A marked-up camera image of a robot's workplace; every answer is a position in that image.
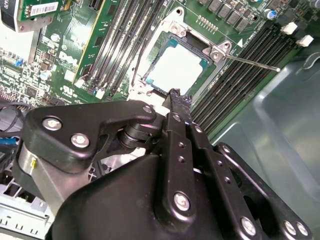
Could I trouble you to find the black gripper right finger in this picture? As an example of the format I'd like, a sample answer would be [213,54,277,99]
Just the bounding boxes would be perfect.
[178,91,314,240]

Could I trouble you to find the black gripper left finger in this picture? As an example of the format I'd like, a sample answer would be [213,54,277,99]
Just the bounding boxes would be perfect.
[21,88,199,225]

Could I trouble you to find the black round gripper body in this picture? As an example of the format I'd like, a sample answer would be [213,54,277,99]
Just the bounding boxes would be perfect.
[46,153,288,240]

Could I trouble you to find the metal socket cover frame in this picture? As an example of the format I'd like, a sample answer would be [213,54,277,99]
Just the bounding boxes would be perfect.
[128,82,173,102]

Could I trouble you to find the silver-topped CPU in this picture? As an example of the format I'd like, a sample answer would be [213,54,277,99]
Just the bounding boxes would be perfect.
[142,37,212,97]

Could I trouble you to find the thin wire locking lever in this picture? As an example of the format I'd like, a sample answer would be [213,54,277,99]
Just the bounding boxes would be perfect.
[221,53,282,73]

